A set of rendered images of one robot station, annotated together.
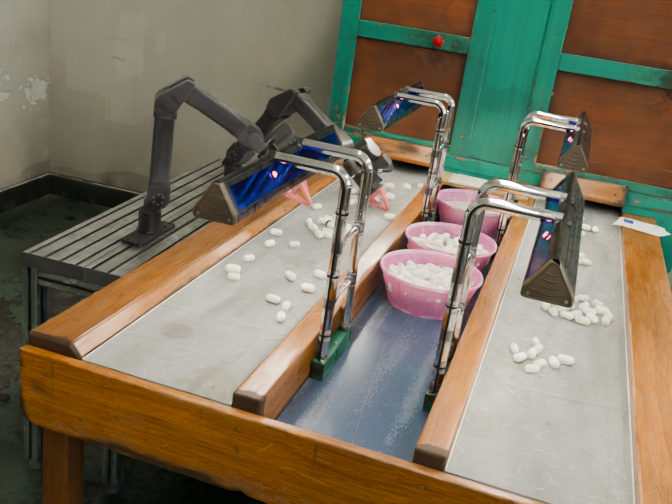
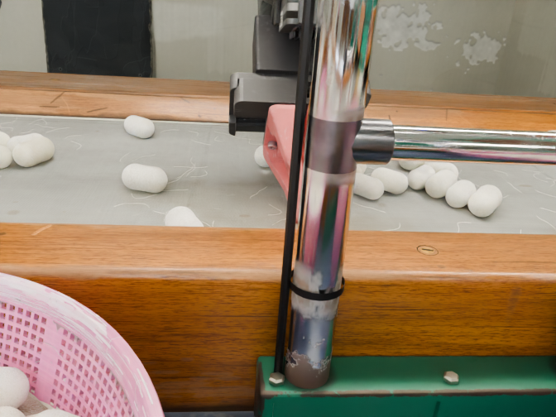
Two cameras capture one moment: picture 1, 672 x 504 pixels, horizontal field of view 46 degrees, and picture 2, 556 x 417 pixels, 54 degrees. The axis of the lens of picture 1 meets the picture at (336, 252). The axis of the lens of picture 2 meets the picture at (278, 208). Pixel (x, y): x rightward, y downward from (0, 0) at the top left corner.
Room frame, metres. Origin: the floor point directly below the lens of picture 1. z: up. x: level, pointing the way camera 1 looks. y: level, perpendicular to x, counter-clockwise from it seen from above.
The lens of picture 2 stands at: (2.26, -0.46, 0.91)
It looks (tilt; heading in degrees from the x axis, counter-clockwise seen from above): 24 degrees down; 68
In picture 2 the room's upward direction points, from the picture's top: 4 degrees clockwise
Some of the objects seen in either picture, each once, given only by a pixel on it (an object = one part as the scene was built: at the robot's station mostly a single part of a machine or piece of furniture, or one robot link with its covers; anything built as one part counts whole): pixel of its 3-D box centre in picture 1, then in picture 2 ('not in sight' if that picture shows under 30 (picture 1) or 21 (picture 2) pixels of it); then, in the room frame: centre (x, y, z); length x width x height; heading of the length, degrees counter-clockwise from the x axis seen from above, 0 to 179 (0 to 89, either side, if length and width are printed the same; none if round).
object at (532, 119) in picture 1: (538, 188); not in sight; (2.35, -0.59, 0.90); 0.20 x 0.19 x 0.45; 165
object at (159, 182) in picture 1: (162, 150); not in sight; (2.10, 0.51, 0.92); 0.07 x 0.06 x 0.33; 14
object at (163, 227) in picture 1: (149, 221); not in sight; (2.09, 0.54, 0.71); 0.20 x 0.07 x 0.08; 167
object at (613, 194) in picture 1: (582, 187); not in sight; (2.74, -0.84, 0.83); 0.30 x 0.06 x 0.07; 75
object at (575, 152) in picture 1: (578, 137); not in sight; (2.34, -0.67, 1.08); 0.62 x 0.08 x 0.07; 165
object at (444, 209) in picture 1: (471, 213); not in sight; (2.57, -0.44, 0.72); 0.27 x 0.27 x 0.10
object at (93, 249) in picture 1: (266, 229); not in sight; (2.33, 0.23, 0.65); 1.20 x 0.90 x 0.04; 167
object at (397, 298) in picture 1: (428, 285); not in sight; (1.88, -0.25, 0.72); 0.27 x 0.27 x 0.10
